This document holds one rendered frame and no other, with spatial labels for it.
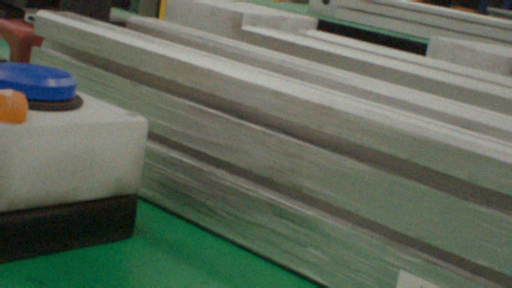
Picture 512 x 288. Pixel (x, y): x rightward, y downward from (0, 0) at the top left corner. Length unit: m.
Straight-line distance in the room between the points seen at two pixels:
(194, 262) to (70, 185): 0.07
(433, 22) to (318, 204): 1.80
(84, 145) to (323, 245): 0.12
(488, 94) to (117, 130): 0.26
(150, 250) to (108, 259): 0.02
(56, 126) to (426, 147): 0.15
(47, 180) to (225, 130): 0.10
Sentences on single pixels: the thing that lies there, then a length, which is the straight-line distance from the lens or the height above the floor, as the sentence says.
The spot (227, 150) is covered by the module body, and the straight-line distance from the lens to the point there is 0.40.
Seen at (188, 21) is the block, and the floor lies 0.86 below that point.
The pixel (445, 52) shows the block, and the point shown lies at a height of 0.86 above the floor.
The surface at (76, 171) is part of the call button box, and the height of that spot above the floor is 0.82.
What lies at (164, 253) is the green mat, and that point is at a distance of 0.38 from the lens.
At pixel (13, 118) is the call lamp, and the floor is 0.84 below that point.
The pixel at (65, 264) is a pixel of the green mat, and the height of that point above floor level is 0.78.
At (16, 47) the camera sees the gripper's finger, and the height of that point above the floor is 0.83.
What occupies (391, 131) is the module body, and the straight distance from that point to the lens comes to 0.35.
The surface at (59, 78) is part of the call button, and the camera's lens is 0.37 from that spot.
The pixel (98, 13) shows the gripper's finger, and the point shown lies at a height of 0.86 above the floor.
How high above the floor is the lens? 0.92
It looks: 13 degrees down
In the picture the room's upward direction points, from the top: 10 degrees clockwise
